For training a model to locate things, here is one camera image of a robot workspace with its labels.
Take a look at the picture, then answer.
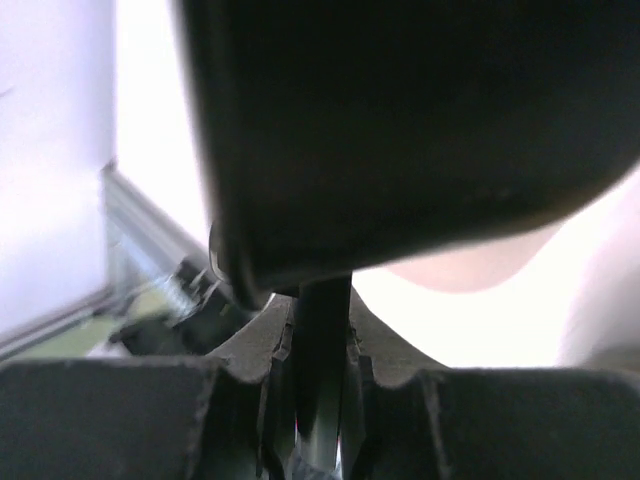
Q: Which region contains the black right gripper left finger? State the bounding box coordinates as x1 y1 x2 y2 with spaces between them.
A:
1 297 294 479

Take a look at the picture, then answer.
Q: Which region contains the aluminium mounting rail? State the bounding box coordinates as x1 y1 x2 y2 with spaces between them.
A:
1 163 206 360

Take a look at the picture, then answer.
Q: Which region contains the black slotted litter scoop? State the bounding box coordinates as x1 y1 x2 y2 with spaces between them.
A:
175 1 639 463

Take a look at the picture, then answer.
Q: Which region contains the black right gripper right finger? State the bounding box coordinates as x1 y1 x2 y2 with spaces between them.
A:
341 298 639 479

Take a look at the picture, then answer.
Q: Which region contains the white plastic bin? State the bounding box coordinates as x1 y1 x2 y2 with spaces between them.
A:
353 171 639 367

